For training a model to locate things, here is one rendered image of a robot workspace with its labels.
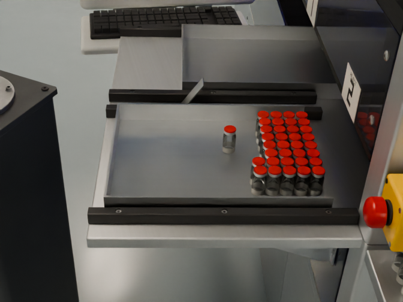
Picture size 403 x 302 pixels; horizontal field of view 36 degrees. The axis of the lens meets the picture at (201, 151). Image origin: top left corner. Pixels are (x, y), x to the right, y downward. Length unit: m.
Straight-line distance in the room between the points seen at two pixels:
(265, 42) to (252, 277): 0.89
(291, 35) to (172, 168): 0.55
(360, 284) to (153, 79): 0.58
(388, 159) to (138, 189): 0.38
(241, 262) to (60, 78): 1.45
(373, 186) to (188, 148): 0.34
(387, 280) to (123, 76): 0.67
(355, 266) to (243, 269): 1.12
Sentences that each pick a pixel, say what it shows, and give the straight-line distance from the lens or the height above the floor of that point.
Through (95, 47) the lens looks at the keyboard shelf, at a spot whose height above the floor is 0.80.
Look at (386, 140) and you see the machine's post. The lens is 0.83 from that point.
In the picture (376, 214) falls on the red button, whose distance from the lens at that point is 0.78.
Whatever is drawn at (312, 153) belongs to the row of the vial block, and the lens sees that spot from 0.99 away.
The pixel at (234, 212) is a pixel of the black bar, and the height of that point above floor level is 0.90.
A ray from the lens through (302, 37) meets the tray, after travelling 1.45.
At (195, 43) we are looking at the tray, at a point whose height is 0.88.
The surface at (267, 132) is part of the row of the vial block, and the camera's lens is 1.03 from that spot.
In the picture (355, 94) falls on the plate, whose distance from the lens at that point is 0.96.
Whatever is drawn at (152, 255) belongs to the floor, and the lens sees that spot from 2.09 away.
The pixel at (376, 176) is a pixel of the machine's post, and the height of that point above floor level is 0.99.
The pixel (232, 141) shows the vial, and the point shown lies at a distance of 1.03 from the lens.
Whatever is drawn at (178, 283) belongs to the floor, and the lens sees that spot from 2.01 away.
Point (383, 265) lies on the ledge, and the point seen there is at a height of 0.88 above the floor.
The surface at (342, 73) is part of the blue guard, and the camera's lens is 1.04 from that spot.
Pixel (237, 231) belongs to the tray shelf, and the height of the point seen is 0.88.
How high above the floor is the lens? 1.50
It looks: 36 degrees down
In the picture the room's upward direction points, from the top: 2 degrees clockwise
